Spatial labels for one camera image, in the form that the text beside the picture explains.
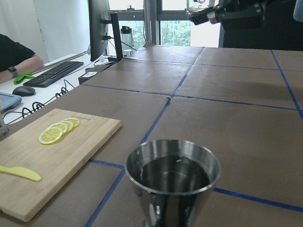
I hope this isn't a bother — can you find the seated person in black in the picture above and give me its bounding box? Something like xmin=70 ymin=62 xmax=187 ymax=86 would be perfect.
xmin=0 ymin=34 xmax=44 ymax=83

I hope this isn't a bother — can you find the clear glass cup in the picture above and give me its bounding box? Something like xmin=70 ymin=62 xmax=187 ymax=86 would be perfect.
xmin=187 ymin=0 xmax=215 ymax=15

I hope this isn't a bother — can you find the lemon slice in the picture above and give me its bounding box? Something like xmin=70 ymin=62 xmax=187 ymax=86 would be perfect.
xmin=47 ymin=122 xmax=68 ymax=135
xmin=60 ymin=121 xmax=73 ymax=133
xmin=64 ymin=117 xmax=80 ymax=128
xmin=38 ymin=127 xmax=63 ymax=145

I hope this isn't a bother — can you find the aluminium frame post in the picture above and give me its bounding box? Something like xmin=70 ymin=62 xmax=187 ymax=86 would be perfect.
xmin=0 ymin=114 xmax=9 ymax=136

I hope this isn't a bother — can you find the black computer monitor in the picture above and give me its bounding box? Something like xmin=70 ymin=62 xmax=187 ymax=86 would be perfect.
xmin=88 ymin=0 xmax=123 ymax=61

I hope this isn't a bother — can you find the black mini pc box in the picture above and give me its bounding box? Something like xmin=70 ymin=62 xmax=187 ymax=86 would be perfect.
xmin=78 ymin=65 xmax=110 ymax=84

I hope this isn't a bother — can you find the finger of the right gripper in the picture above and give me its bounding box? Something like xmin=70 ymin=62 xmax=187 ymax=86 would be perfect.
xmin=189 ymin=2 xmax=264 ymax=26

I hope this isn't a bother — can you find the clear water bottle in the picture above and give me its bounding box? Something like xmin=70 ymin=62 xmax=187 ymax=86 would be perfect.
xmin=121 ymin=26 xmax=134 ymax=57

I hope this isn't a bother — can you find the yellow plastic knife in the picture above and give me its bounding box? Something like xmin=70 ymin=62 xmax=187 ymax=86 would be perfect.
xmin=0 ymin=165 xmax=42 ymax=182

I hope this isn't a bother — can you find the wooden cutting board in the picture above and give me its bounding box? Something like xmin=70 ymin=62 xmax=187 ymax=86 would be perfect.
xmin=0 ymin=109 xmax=122 ymax=222

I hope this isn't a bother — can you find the black computer mouse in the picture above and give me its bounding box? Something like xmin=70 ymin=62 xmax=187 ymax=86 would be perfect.
xmin=12 ymin=86 xmax=36 ymax=96

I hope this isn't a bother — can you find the teach pendant with red button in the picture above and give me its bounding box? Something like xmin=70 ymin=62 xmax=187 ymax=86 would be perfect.
xmin=0 ymin=92 xmax=22 ymax=114

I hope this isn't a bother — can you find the black keyboard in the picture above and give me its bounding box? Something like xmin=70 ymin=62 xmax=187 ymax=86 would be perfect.
xmin=23 ymin=61 xmax=84 ymax=87

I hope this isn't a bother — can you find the steel jigger measuring cup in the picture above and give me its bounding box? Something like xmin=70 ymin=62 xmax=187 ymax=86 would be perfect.
xmin=125 ymin=140 xmax=222 ymax=227

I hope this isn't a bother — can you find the front lemon slice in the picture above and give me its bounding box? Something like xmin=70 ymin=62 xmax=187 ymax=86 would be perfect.
xmin=38 ymin=127 xmax=63 ymax=145

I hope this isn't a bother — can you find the back lemon slice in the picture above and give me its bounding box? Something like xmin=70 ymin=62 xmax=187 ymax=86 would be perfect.
xmin=64 ymin=117 xmax=80 ymax=128

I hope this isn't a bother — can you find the green plastic clip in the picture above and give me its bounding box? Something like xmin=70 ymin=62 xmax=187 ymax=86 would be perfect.
xmin=13 ymin=72 xmax=34 ymax=85

